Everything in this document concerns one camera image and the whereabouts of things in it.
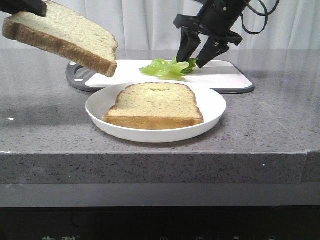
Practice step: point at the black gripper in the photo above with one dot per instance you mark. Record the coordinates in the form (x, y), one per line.
(215, 19)

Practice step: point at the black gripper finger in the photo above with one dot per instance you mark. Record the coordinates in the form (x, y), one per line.
(12, 7)

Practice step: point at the bread slice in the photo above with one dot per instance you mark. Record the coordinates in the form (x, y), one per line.
(67, 33)
(155, 106)

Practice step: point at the green lettuce leaf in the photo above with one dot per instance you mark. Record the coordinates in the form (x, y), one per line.
(169, 68)

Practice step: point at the white curtain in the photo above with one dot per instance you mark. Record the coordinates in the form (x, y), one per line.
(149, 24)

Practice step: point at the black appliance panel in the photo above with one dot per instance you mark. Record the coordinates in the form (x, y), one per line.
(161, 223)

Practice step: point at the white cutting board black handle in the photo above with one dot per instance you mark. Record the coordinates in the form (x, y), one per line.
(221, 76)

